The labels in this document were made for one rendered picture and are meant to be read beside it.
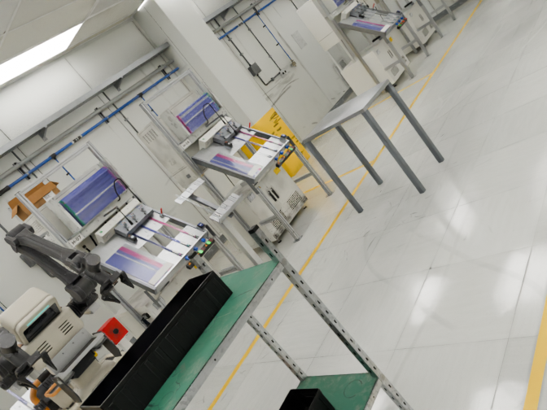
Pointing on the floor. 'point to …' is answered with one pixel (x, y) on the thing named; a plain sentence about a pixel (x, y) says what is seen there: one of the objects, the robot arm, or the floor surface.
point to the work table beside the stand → (356, 106)
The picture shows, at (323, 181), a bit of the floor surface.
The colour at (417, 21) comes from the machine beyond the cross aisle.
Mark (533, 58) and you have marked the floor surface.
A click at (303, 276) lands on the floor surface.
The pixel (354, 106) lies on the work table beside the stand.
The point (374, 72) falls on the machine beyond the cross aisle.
